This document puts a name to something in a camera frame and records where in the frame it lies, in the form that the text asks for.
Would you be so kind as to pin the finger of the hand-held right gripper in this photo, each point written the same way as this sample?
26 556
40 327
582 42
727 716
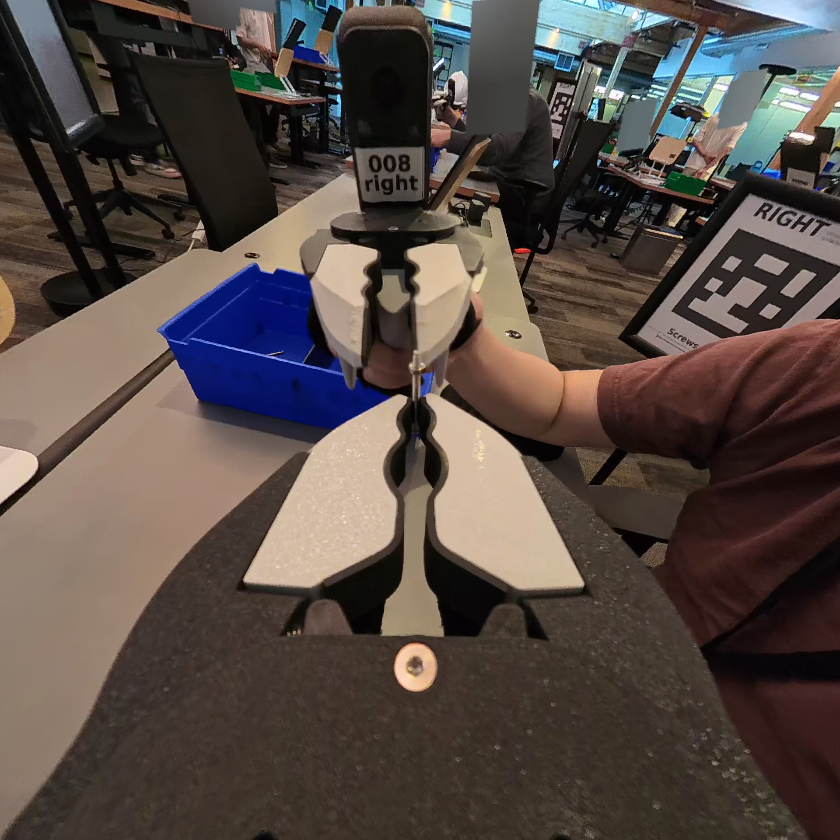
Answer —
338 295
446 289

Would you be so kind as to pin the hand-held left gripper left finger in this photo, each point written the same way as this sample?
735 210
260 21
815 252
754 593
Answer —
315 518

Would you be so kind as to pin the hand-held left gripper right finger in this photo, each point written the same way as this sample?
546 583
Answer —
505 518

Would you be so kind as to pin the small silver nut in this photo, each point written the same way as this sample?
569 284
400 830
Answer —
417 365

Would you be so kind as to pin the blue plastic parts bin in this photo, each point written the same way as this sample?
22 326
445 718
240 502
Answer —
262 387

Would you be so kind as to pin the person's right forearm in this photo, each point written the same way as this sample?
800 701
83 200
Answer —
525 394

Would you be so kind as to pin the person's right hand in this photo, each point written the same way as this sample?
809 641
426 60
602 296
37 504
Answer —
394 374

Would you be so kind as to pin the black bin divider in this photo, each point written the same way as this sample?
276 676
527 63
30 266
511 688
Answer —
318 354

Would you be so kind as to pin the small black device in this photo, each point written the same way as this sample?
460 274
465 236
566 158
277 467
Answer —
479 211

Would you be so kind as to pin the small blue bin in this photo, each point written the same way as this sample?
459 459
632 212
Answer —
308 56

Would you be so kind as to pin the wooden background desk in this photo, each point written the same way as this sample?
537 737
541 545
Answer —
656 191
282 97

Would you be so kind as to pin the green plastic bin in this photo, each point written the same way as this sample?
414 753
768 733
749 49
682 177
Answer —
253 80
686 184

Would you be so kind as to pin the small marker sign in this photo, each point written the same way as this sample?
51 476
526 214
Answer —
562 108

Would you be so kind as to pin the tall black chair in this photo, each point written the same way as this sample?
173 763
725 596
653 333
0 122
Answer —
203 151

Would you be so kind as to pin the grey trash bin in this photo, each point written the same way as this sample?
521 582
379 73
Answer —
651 253

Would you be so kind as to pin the person's maroon shirt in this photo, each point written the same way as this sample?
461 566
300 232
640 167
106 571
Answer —
754 459

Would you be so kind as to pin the black floor stand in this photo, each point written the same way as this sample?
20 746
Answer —
79 292

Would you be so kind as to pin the black swivel office chair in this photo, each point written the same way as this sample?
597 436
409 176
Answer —
124 141

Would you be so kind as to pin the black framed marker sign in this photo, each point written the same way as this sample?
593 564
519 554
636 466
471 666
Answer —
754 275

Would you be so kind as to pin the black floor lamp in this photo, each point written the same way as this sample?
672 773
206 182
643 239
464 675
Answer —
778 71

